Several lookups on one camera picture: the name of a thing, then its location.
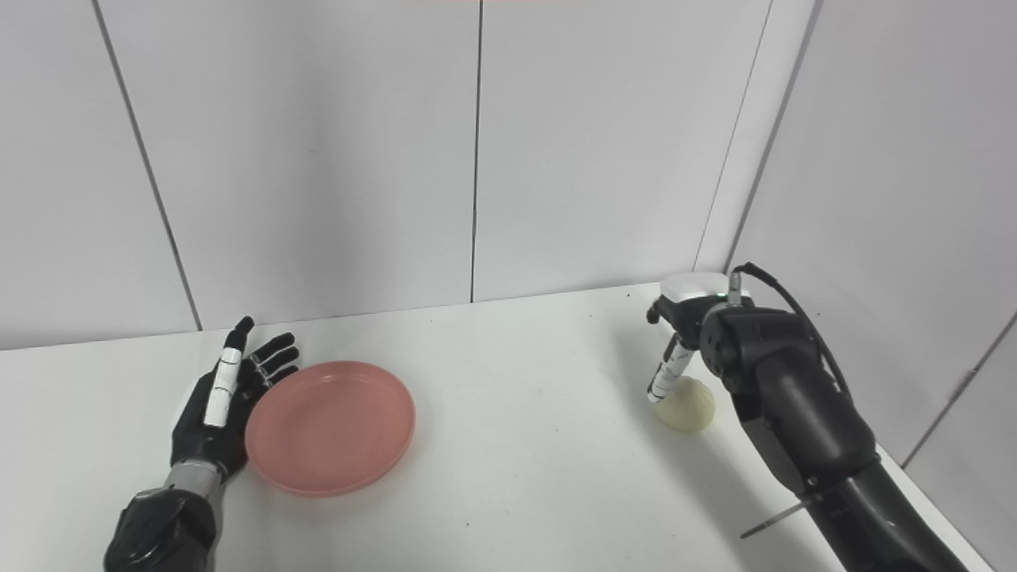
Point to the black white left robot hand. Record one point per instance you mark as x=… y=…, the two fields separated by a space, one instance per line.
x=214 y=413

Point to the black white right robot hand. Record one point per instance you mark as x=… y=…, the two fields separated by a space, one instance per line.
x=687 y=314

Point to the pink round plate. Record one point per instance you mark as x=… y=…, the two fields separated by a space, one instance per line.
x=330 y=429

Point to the cream steamed bun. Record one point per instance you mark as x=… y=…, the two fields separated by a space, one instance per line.
x=690 y=409

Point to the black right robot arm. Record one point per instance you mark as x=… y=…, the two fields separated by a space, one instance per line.
x=802 y=421

